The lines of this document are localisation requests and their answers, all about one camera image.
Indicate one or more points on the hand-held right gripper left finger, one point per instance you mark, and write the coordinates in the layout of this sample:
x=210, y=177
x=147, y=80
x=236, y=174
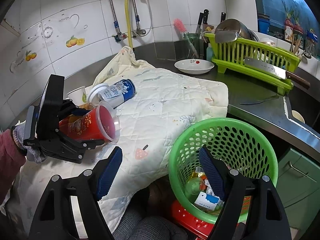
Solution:
x=108, y=173

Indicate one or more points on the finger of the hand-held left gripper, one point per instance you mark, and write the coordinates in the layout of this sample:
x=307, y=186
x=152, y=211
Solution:
x=75, y=147
x=72, y=108

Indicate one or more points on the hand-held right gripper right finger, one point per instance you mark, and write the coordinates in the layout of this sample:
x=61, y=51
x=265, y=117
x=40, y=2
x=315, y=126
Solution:
x=212, y=175

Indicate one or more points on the yellow transparent wrapper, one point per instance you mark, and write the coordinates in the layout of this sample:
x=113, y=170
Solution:
x=198, y=173

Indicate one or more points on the white paper cup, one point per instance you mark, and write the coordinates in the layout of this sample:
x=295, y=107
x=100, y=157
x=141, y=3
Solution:
x=76, y=95

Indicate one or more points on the clear plastic cup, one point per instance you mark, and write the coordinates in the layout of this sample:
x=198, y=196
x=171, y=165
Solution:
x=193, y=187

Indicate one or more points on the blue and white milk carton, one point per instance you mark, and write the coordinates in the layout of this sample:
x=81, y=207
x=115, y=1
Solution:
x=206, y=201

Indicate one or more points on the red printed plastic cup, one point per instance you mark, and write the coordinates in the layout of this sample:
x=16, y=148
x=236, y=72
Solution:
x=100, y=122

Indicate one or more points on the green plastic basket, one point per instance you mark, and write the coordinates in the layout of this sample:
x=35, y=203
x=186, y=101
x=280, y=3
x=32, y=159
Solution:
x=225, y=132

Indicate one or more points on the blue white lidded can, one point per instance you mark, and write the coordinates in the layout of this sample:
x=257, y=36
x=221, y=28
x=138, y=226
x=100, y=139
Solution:
x=117, y=91

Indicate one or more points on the person's left forearm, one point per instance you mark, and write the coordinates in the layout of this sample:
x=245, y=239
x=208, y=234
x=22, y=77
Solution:
x=10, y=152

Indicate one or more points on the person's left hand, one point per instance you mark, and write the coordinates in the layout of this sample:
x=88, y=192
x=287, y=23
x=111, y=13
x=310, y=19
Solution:
x=18, y=136

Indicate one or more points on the red plastic stool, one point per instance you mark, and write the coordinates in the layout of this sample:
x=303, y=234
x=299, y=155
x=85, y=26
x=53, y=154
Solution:
x=185, y=215

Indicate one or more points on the person's leg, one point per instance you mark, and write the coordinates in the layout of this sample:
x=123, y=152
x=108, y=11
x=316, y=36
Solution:
x=150, y=230

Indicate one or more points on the metal pipe valve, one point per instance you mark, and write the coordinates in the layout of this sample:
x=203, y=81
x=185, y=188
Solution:
x=119, y=37

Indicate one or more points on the green cabinet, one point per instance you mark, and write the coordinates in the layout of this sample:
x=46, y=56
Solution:
x=300, y=180

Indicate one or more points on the cream quilted blanket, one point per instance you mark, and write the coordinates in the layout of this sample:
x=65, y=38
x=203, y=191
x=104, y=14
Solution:
x=162, y=100

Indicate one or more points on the white bowl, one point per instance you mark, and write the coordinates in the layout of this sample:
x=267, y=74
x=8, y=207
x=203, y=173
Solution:
x=297, y=116

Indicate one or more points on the white shallow dish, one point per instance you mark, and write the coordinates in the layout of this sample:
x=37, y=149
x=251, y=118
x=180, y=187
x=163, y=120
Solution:
x=192, y=66

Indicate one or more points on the stainless steel sink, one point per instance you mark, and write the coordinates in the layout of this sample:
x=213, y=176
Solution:
x=307, y=110

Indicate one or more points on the blue plastic bottle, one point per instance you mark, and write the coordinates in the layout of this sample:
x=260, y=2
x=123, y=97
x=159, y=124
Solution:
x=209, y=52

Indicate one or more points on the green dish rack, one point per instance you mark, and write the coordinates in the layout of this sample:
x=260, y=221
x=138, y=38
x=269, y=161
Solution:
x=250, y=52

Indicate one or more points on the pink bottle brush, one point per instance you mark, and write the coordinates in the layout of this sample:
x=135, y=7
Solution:
x=180, y=25

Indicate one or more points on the metal pot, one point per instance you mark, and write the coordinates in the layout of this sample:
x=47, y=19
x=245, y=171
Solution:
x=237, y=27

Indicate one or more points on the wooden chopsticks bundle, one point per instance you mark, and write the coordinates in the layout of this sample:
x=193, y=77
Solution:
x=296, y=45

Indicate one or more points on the blue plastic container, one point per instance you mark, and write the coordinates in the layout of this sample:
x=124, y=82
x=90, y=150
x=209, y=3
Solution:
x=263, y=23

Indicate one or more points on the red-top bottle with sprouts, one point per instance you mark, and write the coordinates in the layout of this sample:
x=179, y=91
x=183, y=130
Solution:
x=288, y=30
x=298, y=32

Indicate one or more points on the blue-capped bottle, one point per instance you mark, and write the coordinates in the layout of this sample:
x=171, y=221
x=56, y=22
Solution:
x=311, y=40

